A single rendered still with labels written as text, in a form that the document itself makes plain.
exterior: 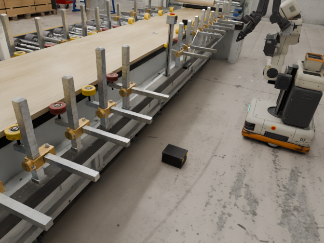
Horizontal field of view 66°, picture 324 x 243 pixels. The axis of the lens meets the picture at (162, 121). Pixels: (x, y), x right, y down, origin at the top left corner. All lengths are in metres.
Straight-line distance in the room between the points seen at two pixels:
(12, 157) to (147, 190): 1.09
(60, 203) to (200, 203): 1.02
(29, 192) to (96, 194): 0.94
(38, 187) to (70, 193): 0.70
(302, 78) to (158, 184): 1.59
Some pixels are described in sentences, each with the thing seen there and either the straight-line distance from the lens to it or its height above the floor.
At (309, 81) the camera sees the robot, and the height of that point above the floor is 0.77.
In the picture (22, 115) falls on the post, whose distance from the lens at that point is 1.04.
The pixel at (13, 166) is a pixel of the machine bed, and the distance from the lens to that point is 1.41.
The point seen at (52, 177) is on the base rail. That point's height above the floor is 0.70.
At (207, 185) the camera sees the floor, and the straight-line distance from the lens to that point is 2.21.
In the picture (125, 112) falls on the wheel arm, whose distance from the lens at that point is 1.44.
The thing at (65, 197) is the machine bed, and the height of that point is 0.17.
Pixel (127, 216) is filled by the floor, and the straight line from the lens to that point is 1.93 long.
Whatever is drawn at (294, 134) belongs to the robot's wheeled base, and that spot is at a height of 0.22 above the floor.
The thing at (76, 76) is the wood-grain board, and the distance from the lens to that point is 1.73.
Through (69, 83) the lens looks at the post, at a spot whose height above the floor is 1.08.
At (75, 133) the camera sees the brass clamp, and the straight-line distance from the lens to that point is 1.29.
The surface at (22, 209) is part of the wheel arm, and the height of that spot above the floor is 0.84.
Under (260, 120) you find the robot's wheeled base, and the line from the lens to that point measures 2.75.
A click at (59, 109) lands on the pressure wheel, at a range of 1.35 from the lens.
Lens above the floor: 1.54
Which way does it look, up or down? 32 degrees down
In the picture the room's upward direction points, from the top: 5 degrees clockwise
